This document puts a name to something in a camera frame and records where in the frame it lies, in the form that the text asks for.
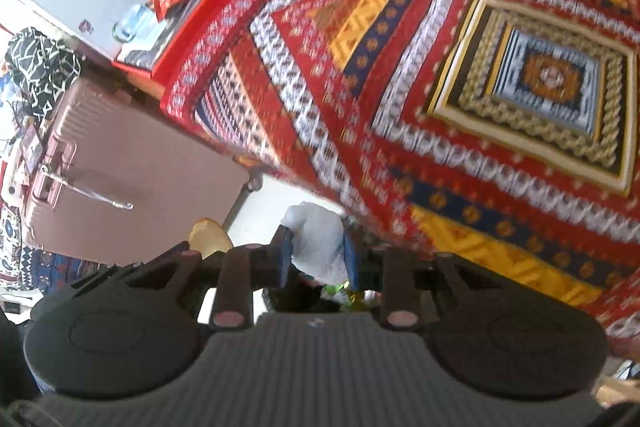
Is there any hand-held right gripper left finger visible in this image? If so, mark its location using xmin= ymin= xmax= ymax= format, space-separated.
xmin=74 ymin=226 xmax=294 ymax=331

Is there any orange peel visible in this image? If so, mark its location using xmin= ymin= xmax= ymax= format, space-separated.
xmin=188 ymin=218 xmax=233 ymax=258

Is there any patterned fabric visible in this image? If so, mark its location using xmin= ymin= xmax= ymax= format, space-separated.
xmin=0 ymin=202 xmax=76 ymax=293

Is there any red patterned tablecloth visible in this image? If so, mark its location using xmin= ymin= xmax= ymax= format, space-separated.
xmin=160 ymin=0 xmax=640 ymax=358

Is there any black and white patterned bag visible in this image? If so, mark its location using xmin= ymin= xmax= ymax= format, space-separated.
xmin=5 ymin=27 xmax=83 ymax=118

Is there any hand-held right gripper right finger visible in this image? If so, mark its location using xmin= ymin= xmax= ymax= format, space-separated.
xmin=343 ymin=233 xmax=552 ymax=331

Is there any pink suitcase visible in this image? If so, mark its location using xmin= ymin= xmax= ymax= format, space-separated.
xmin=22 ymin=74 xmax=251 ymax=268

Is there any white tissue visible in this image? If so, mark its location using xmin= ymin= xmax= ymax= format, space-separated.
xmin=280 ymin=202 xmax=351 ymax=284

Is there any glass cup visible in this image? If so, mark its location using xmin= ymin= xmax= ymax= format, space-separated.
xmin=112 ymin=4 xmax=153 ymax=44

